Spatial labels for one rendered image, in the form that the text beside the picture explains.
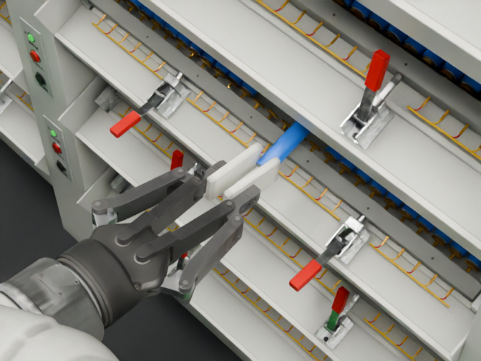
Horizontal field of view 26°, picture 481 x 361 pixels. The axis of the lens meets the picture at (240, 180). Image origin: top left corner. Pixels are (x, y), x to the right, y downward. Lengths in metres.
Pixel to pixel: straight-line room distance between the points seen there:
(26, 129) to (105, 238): 0.74
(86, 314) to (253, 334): 0.59
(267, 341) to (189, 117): 0.40
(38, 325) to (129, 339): 0.92
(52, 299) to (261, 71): 0.28
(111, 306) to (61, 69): 0.49
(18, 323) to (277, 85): 0.36
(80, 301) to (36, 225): 0.88
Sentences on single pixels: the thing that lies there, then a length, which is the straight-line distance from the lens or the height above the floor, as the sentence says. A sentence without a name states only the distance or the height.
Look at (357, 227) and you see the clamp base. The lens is 1.04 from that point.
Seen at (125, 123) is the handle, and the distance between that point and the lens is 1.13.
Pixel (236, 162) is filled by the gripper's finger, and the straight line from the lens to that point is 0.99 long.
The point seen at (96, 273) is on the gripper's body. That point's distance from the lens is 0.88.
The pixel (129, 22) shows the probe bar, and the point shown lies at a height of 0.57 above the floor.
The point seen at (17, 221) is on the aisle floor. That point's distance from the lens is 1.75.
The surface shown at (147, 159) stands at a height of 0.35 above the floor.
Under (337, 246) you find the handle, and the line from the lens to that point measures 1.04.
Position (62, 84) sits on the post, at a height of 0.43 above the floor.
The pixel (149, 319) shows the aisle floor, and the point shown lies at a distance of 1.63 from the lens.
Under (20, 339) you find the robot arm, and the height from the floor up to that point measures 0.83.
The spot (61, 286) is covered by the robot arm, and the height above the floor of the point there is 0.69.
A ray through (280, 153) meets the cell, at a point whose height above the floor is 0.62.
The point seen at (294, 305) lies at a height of 0.34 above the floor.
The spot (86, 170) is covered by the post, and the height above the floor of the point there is 0.24.
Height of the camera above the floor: 1.43
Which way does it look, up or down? 54 degrees down
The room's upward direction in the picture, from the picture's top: straight up
